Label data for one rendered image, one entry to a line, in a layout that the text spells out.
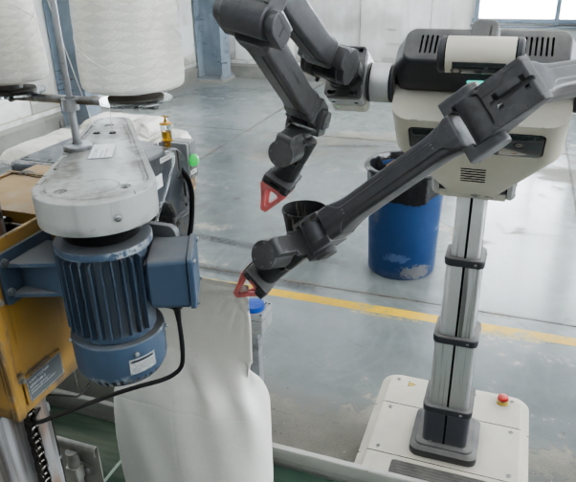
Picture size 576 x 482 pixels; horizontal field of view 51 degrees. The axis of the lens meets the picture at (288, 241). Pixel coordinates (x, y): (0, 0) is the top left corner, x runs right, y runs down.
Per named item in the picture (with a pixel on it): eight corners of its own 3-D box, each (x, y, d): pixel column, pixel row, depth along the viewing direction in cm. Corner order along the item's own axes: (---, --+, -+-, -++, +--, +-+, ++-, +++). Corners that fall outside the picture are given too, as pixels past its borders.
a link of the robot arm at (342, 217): (518, 139, 95) (483, 82, 98) (503, 138, 91) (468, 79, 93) (329, 262, 121) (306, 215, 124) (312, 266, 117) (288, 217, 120)
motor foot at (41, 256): (100, 280, 102) (93, 233, 98) (54, 316, 92) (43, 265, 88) (55, 273, 105) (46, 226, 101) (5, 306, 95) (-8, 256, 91)
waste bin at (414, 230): (446, 252, 386) (455, 153, 358) (434, 291, 342) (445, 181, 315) (371, 243, 401) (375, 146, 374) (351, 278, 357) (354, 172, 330)
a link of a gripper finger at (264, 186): (247, 206, 139) (264, 173, 134) (257, 195, 145) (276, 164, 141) (271, 222, 139) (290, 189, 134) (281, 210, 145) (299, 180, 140)
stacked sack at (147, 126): (178, 131, 481) (176, 113, 474) (148, 146, 444) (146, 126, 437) (106, 125, 502) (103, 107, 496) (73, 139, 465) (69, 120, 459)
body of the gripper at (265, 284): (240, 274, 123) (264, 255, 119) (259, 254, 132) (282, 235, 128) (261, 298, 124) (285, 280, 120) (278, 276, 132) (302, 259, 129)
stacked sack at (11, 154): (109, 147, 444) (106, 127, 438) (44, 175, 389) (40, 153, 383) (63, 142, 460) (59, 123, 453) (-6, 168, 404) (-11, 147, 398)
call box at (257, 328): (273, 320, 173) (272, 302, 170) (262, 336, 166) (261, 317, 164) (247, 316, 175) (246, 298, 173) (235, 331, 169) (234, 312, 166)
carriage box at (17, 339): (134, 322, 128) (113, 181, 115) (18, 429, 99) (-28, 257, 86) (38, 303, 136) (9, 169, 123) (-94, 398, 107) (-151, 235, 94)
